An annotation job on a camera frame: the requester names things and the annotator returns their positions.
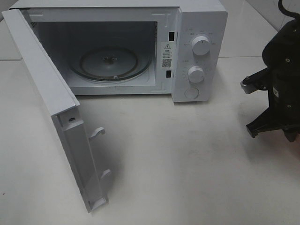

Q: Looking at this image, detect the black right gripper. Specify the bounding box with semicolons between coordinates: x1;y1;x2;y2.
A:
241;20;300;138

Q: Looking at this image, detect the round white door-release button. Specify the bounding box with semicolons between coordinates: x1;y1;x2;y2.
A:
184;88;199;99

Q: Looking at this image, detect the white microwave door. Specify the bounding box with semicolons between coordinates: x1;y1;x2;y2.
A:
2;9;111;212

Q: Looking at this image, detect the lower white dial knob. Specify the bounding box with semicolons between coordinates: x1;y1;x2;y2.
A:
187;66;205;83

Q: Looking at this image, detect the white dial knob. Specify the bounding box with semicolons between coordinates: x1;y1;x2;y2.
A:
187;66;205;83
191;35;210;56

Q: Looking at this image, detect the upper white dial knob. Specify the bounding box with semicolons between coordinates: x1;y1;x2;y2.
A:
191;35;210;56

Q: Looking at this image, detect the white microwave oven body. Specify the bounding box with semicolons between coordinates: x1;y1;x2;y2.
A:
9;0;228;102

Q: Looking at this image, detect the white warning label sticker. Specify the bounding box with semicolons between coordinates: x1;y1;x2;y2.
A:
161;41;174;69

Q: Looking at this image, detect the glass microwave turntable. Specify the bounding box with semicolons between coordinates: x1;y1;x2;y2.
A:
69;46;152;82

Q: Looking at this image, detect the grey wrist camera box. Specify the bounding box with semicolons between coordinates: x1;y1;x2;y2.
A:
240;82;268;94

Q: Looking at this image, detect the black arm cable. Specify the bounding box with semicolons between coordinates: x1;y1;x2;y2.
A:
277;0;300;19

